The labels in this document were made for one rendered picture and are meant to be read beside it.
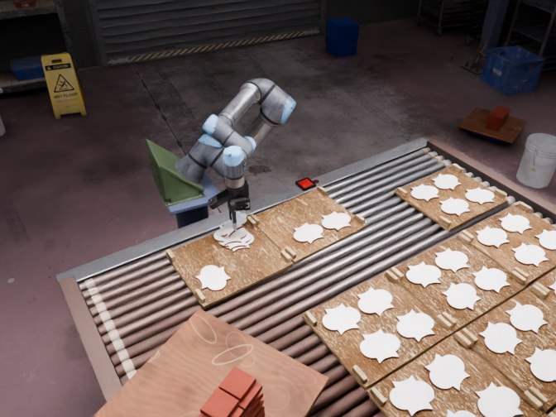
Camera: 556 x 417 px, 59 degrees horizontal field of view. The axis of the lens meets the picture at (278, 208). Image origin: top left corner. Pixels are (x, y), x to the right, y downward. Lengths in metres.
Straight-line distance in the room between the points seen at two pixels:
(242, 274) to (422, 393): 0.79
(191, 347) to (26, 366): 1.64
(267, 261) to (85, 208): 2.31
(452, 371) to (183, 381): 0.86
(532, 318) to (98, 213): 3.06
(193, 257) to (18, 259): 1.95
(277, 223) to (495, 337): 0.98
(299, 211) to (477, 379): 1.03
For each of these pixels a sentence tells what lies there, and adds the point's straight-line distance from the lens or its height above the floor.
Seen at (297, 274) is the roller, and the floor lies 0.92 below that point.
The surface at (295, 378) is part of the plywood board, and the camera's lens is 1.55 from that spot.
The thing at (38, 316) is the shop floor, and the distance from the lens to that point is 3.36.
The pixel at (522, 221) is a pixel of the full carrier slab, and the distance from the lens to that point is 2.46.
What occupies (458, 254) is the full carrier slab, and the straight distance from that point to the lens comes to 2.17.
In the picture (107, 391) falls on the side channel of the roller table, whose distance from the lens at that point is 1.71.
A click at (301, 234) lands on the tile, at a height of 0.95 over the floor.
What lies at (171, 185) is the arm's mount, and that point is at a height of 0.98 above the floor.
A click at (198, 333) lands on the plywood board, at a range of 1.66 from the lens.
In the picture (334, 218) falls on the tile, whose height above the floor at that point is 0.95.
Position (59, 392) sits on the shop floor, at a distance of 2.96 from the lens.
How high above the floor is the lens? 2.34
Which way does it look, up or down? 38 degrees down
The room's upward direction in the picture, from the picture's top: straight up
